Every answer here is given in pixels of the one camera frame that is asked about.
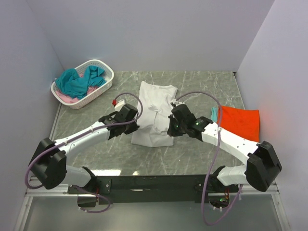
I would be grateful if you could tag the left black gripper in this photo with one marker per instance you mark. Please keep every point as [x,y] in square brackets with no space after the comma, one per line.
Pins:
[134,128]

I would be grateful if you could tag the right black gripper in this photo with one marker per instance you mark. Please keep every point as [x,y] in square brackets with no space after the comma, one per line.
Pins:
[172,132]

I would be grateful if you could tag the white t shirt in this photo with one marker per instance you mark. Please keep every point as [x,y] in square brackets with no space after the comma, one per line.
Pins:
[154,122]

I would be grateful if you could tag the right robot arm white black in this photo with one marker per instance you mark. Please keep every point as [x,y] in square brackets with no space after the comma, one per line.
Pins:
[260,164]

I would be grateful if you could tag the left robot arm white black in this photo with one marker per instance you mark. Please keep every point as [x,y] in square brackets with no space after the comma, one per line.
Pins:
[49,162]

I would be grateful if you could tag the folded light teal t shirt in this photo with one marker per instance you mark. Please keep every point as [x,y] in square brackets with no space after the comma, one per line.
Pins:
[214,114]

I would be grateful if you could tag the white plastic laundry basket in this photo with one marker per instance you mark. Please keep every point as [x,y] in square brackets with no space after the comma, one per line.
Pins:
[108,75]

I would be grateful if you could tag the folded orange t shirt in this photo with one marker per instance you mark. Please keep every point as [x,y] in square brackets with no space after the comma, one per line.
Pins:
[244,123]

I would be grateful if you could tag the pink t shirt in basket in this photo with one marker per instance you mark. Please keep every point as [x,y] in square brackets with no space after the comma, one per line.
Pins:
[72,88]

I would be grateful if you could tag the teal t shirt in basket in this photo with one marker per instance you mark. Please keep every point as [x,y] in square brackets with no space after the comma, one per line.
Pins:
[90,72]

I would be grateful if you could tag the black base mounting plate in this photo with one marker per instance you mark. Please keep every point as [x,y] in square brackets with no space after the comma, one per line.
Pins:
[124,196]

